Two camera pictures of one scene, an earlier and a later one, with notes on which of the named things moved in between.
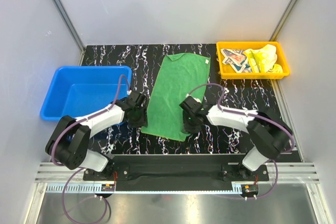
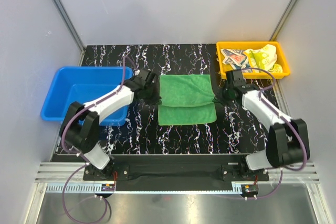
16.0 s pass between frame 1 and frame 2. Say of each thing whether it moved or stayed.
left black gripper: moved
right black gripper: moved
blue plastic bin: stayed
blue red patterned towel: stayed
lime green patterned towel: stayed
